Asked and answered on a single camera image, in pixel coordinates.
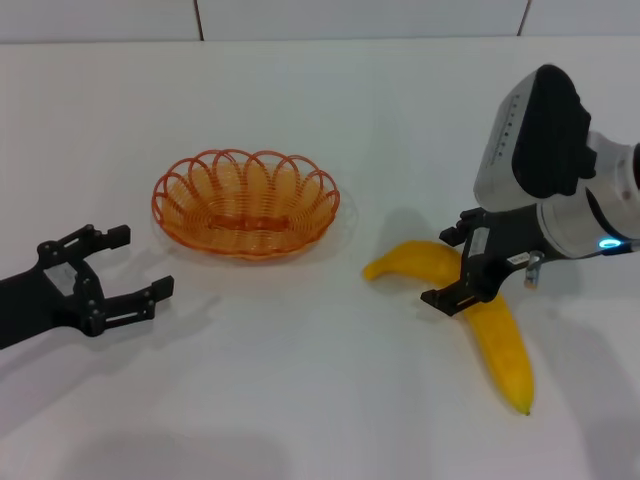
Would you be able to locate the orange plastic wire basket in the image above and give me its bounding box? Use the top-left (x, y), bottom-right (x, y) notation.
top-left (151, 147), bottom-right (342, 260)

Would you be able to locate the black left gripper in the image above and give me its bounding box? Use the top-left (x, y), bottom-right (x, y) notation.
top-left (0, 223), bottom-right (177, 350)

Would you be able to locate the yellow banana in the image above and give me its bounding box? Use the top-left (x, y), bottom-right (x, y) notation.
top-left (362, 239), bottom-right (535, 416)

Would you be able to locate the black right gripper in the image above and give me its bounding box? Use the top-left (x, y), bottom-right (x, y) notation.
top-left (419, 201), bottom-right (549, 318)

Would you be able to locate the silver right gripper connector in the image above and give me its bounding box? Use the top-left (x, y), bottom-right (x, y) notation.
top-left (523, 249), bottom-right (545, 290)

